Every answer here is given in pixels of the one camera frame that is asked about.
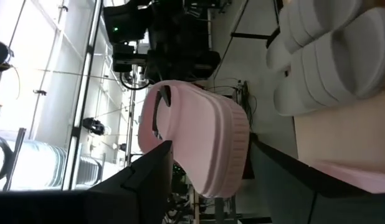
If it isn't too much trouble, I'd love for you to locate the silver ventilation duct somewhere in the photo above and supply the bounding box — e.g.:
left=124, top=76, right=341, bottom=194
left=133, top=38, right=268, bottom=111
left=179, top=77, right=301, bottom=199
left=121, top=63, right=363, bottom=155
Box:
left=0, top=133, right=103, bottom=191

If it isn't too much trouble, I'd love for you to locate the black metal wood-board shelf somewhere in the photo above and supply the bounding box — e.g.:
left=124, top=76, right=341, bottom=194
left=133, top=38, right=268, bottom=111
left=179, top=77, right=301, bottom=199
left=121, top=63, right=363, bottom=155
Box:
left=265, top=0, right=385, bottom=175

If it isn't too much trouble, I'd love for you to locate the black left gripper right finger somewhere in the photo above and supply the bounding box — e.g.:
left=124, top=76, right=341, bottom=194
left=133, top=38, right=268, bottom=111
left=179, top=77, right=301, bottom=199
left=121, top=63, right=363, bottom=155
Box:
left=250, top=133, right=385, bottom=224

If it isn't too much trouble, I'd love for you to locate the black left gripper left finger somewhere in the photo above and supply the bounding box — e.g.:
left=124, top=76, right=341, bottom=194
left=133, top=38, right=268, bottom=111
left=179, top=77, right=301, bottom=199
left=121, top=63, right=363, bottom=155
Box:
left=0, top=139, right=174, bottom=224

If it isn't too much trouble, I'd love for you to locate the black floor cable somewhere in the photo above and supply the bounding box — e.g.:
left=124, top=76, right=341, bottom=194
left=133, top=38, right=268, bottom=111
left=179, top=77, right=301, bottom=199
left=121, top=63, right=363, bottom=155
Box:
left=211, top=79, right=259, bottom=131

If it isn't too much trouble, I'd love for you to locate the round black ceiling fixture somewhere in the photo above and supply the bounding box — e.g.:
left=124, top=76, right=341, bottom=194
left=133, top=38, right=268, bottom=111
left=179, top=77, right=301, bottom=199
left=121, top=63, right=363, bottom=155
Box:
left=0, top=40, right=14, bottom=73
left=82, top=117, right=105, bottom=136

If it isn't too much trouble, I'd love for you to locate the black overhead light bar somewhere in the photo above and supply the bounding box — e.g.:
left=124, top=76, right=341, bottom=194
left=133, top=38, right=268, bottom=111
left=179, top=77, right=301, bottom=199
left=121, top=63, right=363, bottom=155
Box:
left=60, top=0, right=103, bottom=191

